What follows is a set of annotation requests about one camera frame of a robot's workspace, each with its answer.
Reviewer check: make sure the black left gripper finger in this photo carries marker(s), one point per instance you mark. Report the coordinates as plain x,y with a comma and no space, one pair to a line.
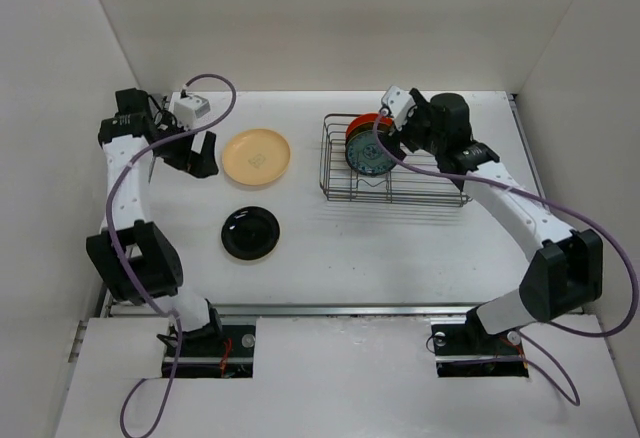
207,149
202,166

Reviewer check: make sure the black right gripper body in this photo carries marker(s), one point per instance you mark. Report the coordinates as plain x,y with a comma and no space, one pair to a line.
417,128

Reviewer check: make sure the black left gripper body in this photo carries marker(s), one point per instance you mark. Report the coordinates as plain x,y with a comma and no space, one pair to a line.
177,153

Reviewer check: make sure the teal patterned plate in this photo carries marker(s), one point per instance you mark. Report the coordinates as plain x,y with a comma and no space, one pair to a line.
364,156

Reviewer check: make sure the orange plate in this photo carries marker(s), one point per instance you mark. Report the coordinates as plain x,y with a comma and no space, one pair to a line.
360,124

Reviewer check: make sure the large beige plate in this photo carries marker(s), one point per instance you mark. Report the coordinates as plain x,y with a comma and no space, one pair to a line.
256,157

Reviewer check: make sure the black plate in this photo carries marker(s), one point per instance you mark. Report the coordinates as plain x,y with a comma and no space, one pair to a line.
250,233

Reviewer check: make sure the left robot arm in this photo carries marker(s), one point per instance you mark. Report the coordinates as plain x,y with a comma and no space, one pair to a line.
130,253

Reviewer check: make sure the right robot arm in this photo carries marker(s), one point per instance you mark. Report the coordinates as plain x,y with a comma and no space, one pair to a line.
565,266

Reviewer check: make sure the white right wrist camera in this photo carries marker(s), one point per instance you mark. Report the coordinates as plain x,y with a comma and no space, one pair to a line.
396,104

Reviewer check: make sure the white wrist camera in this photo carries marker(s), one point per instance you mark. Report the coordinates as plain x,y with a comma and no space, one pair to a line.
189,109
396,104

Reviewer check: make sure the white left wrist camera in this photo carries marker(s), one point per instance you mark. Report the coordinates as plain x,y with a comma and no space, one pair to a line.
189,109

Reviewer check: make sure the grey wire dish rack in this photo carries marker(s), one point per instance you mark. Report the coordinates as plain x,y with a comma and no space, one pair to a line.
339,182

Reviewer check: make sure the aluminium rail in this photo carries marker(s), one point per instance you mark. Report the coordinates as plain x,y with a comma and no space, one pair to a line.
361,310

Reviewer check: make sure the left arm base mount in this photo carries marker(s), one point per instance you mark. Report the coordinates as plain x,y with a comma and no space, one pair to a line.
230,356

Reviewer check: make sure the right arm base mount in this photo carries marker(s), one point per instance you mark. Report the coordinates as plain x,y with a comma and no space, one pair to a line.
456,356

